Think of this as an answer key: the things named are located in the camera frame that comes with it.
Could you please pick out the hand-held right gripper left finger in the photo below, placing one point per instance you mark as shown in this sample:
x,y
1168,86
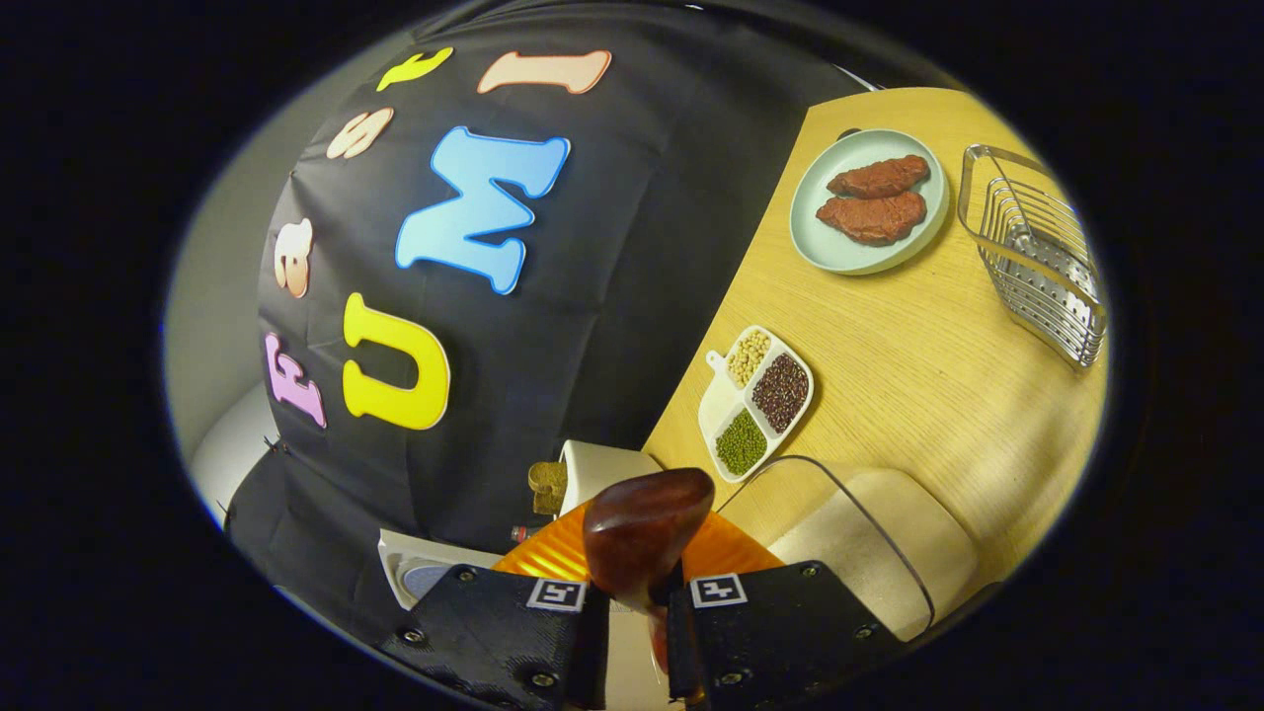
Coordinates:
x,y
504,632

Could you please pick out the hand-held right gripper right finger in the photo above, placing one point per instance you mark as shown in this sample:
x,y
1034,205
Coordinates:
x,y
770,632

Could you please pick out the white rice cooker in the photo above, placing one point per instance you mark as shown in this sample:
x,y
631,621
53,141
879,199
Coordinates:
x,y
415,568

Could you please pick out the cream tray of rice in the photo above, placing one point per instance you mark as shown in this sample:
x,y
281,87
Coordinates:
x,y
889,543

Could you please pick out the brown wooden spoon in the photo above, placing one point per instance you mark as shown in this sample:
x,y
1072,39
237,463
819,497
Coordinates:
x,y
642,533

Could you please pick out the small seasoning bottle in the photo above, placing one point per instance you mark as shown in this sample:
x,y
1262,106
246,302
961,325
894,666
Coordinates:
x,y
525,534

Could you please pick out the brown toast slices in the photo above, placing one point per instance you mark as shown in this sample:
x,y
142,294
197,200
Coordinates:
x,y
548,486

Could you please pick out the white toaster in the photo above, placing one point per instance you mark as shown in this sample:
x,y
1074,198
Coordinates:
x,y
602,469

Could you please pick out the white divided bean dish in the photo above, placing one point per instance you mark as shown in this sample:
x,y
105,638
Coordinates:
x,y
721,405

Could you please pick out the black backdrop cloth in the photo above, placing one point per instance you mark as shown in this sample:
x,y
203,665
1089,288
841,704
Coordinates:
x,y
612,326

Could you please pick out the pale green plate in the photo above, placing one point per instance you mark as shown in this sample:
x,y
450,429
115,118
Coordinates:
x,y
820,247

